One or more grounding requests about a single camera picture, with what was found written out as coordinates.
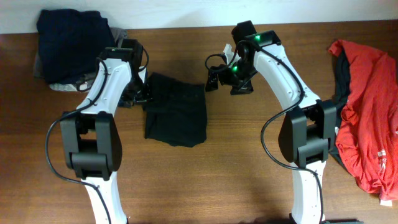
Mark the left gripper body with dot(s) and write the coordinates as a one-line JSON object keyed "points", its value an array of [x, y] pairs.
{"points": [[137, 91]]}

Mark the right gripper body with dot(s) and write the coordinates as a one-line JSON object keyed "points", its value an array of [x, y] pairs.
{"points": [[239, 73]]}

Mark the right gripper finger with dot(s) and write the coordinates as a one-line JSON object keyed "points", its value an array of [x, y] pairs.
{"points": [[243, 89], [212, 82]]}

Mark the black polo shirt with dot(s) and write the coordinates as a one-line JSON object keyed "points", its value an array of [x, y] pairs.
{"points": [[177, 113]]}

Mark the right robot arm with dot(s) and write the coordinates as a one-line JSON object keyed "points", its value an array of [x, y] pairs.
{"points": [[307, 132]]}

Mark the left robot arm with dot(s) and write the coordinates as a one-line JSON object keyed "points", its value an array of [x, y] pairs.
{"points": [[91, 142]]}

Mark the folded grey garment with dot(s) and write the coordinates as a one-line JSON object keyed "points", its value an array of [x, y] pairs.
{"points": [[84, 81]]}

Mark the folded navy blue garment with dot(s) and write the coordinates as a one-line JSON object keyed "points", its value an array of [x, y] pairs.
{"points": [[69, 43]]}

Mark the red t-shirt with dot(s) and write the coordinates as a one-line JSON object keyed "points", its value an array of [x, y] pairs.
{"points": [[367, 136]]}

